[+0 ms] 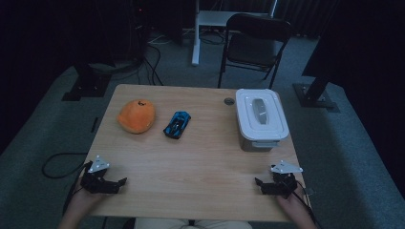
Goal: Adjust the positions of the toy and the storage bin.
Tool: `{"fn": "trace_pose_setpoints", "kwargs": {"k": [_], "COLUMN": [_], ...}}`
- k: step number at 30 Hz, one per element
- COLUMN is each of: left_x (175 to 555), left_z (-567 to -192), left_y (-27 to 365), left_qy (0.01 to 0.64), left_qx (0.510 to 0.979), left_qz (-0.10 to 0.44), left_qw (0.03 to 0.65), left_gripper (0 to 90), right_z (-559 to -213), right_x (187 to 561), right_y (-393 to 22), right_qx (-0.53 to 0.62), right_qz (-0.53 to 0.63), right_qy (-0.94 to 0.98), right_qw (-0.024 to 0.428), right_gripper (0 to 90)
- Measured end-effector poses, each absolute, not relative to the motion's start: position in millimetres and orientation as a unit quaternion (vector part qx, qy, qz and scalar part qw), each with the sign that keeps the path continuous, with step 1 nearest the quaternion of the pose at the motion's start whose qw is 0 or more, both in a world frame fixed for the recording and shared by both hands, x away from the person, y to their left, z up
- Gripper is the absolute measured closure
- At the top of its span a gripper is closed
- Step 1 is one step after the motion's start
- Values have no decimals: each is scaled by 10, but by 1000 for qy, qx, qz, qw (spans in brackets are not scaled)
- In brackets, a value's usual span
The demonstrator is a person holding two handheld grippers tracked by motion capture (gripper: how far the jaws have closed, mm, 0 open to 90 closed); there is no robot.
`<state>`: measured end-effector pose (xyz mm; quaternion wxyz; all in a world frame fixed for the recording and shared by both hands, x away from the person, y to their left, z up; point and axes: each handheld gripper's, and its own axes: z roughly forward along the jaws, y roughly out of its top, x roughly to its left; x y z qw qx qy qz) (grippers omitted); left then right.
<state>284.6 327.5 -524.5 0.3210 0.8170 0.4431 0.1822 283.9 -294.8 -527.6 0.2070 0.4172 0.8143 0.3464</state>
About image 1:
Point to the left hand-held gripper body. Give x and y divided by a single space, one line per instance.
95 183

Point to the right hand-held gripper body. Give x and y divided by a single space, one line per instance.
283 183

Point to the clear plastic storage box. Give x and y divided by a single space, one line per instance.
259 144

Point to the white box lid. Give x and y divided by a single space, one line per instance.
261 114

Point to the orange plush toy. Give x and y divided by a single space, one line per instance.
137 116

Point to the blue toy car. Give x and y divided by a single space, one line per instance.
177 124

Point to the person's left hand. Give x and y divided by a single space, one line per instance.
83 200

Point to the person's right hand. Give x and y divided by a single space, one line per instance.
291 203

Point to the small black strip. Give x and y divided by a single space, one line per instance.
94 124

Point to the grey table grommet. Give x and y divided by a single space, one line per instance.
229 101

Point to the black metal stand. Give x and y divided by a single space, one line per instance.
87 86
315 95

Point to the black folding chair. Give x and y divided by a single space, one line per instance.
254 47

